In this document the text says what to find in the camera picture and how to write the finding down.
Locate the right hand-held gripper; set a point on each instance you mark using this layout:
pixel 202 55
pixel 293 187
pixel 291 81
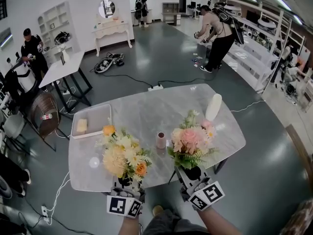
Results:
pixel 206 195

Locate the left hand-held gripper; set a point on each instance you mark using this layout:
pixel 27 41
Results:
pixel 122 204

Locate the yellow and orange flowers bunch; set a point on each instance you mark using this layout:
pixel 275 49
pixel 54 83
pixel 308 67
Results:
pixel 122 155

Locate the pink flowers bunch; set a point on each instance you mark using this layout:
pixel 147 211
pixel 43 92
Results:
pixel 189 141

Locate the small pink vase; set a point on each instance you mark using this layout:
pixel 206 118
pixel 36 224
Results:
pixel 161 141

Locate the person's left forearm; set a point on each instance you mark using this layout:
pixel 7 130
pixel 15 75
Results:
pixel 128 226

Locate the person's right forearm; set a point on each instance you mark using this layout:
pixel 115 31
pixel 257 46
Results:
pixel 217 223

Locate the white ribbed vase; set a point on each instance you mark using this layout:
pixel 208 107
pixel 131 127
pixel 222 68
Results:
pixel 213 106

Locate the white vase with flowers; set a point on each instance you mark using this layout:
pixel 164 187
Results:
pixel 64 54

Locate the person's tan shoe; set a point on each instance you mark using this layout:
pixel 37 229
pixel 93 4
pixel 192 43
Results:
pixel 157 210

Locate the person's grey trousers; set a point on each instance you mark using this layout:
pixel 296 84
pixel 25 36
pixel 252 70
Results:
pixel 171 225

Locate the white rectangular tray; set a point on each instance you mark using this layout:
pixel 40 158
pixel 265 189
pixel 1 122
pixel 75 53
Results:
pixel 97 116

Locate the yellow sponge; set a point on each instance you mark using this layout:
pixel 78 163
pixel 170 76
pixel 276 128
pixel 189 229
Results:
pixel 82 125

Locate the white power strip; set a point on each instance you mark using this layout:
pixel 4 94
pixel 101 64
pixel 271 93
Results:
pixel 45 212
pixel 155 87

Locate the small plastic bottle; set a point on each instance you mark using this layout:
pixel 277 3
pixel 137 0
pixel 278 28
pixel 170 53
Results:
pixel 46 117

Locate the brown wicker chair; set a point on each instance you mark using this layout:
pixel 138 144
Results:
pixel 45 111

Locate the brown patterned cushion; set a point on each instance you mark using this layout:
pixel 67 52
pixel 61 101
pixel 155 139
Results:
pixel 302 219

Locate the black and white backpack rig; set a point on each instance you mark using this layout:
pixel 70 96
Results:
pixel 107 62

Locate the white chair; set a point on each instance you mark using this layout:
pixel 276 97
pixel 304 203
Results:
pixel 13 128

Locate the white table with black legs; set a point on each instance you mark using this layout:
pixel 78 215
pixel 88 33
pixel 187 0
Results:
pixel 63 68

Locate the white dressing table with mirror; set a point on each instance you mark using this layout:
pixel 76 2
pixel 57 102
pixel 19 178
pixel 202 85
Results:
pixel 111 29

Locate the white arched shelf cabinet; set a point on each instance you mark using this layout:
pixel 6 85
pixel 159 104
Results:
pixel 57 26

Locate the white metal bunk frame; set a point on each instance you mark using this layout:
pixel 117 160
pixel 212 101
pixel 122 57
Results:
pixel 256 50

